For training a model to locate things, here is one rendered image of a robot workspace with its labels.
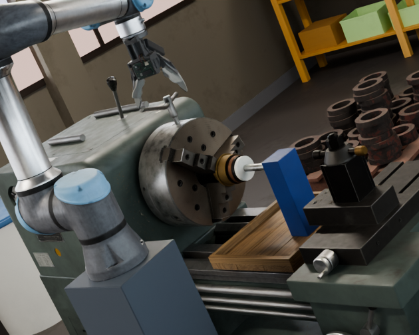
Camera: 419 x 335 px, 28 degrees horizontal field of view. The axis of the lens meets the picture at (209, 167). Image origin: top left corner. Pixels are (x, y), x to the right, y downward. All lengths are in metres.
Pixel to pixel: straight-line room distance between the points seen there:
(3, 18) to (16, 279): 3.05
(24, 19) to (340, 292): 0.90
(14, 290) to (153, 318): 2.94
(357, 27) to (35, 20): 5.66
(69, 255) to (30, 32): 1.02
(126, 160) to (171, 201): 0.20
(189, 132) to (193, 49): 4.57
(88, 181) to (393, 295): 0.70
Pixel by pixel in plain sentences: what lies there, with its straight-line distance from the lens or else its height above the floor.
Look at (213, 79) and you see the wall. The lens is 7.03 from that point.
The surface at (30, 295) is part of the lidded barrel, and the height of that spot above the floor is 0.23.
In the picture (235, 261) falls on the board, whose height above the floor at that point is 0.89.
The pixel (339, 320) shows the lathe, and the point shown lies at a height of 0.79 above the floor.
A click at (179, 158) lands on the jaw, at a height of 1.17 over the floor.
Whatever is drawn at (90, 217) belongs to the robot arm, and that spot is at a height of 1.25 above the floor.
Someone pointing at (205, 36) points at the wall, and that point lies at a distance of 7.06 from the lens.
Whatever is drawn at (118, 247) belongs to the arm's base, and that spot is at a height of 1.16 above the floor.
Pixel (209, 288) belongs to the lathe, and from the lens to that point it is 2.42.
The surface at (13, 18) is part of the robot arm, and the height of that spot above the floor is 1.70.
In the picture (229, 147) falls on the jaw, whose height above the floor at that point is 1.12.
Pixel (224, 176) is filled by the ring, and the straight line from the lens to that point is 2.30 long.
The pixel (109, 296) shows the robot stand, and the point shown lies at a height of 1.08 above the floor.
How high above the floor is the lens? 1.75
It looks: 16 degrees down
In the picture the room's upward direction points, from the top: 24 degrees counter-clockwise
